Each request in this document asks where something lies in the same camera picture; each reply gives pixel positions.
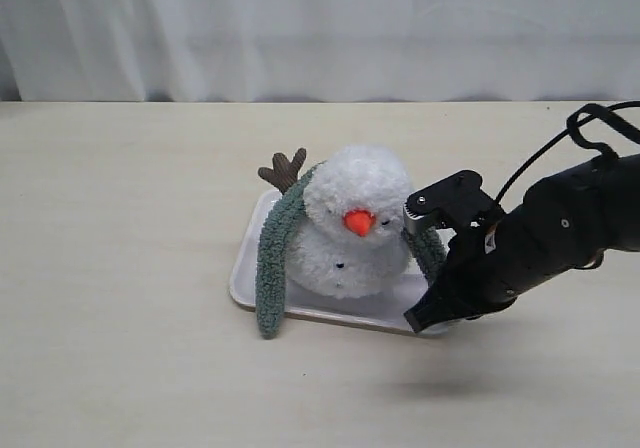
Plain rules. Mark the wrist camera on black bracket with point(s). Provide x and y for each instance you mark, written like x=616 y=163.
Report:
x=454 y=202

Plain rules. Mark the white plush snowman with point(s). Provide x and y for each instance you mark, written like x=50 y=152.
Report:
x=337 y=229

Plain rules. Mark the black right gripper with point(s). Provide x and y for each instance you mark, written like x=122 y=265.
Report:
x=472 y=282

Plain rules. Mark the white backdrop curtain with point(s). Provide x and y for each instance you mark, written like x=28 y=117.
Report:
x=318 y=50

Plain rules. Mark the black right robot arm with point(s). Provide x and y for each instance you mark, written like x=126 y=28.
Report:
x=565 y=221

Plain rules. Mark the green fuzzy scarf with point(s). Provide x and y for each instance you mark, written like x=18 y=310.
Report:
x=426 y=249

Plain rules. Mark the white plastic tray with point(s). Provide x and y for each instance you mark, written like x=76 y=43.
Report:
x=380 y=312

